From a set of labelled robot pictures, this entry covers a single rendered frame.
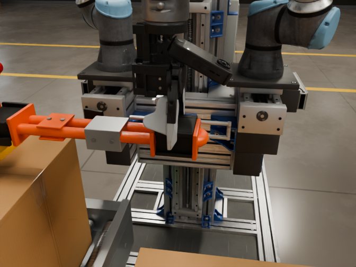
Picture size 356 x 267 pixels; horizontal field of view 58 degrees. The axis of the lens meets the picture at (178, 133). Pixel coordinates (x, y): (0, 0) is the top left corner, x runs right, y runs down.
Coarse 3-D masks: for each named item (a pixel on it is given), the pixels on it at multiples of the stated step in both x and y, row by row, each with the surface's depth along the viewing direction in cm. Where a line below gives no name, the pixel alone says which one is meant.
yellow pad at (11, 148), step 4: (12, 144) 80; (0, 148) 78; (4, 148) 78; (8, 148) 79; (12, 148) 80; (0, 152) 77; (4, 152) 78; (8, 152) 79; (0, 156) 76; (4, 156) 78; (0, 160) 77
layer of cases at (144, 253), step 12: (144, 252) 103; (156, 252) 103; (168, 252) 103; (180, 252) 103; (144, 264) 99; (156, 264) 99; (168, 264) 99; (180, 264) 99; (192, 264) 99; (204, 264) 99; (216, 264) 99; (228, 264) 99; (240, 264) 99; (252, 264) 99; (264, 264) 99; (276, 264) 99; (288, 264) 99
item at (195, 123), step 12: (180, 120) 61; (192, 120) 61; (156, 132) 57; (180, 132) 56; (192, 132) 57; (156, 144) 59; (180, 144) 58; (192, 144) 56; (180, 156) 58; (192, 156) 57
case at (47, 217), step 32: (32, 160) 77; (64, 160) 83; (0, 192) 66; (32, 192) 69; (64, 192) 84; (0, 224) 59; (32, 224) 70; (64, 224) 85; (0, 256) 59; (32, 256) 70; (64, 256) 86
